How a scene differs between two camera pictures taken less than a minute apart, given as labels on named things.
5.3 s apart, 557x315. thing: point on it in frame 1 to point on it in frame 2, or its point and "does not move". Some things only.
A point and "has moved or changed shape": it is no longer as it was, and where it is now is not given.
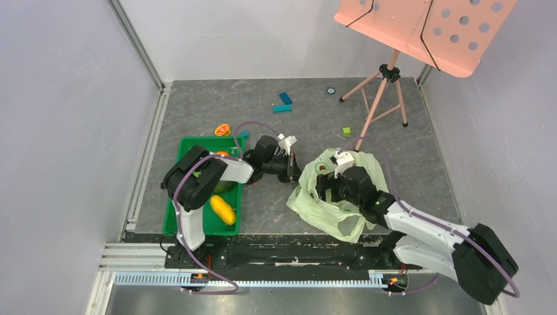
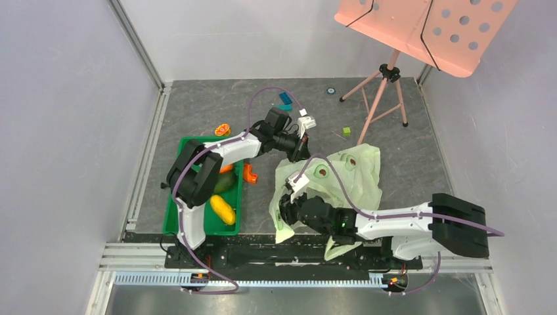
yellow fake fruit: [223, 210] does not move
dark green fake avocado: [223, 186] does not move
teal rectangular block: [282, 108] does not move
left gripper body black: [285, 165] to [295, 146]
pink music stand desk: [455, 36] does not move
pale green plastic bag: [330, 214] has moved or changed shape
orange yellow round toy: [222, 130] does not move
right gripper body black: [325, 187] to [288, 209]
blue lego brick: [285, 98] does not move
